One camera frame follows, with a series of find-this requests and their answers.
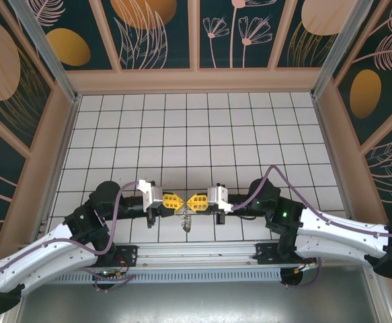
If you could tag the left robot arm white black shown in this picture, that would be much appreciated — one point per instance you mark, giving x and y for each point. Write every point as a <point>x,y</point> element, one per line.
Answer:
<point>47,259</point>

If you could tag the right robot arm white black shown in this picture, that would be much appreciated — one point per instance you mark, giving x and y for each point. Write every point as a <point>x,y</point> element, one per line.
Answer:
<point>337,232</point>

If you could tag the small green circuit board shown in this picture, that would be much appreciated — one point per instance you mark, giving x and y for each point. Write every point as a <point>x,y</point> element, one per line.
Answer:
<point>110,272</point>

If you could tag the grey metal sheet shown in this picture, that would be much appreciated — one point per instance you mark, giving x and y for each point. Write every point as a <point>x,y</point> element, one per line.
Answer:
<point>195,303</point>

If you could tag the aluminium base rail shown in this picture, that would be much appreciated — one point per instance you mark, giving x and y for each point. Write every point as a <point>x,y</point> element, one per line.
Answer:
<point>195,252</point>

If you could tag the aluminium frame post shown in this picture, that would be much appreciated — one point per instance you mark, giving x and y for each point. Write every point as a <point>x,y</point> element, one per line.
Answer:
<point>338,50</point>
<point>49,50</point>

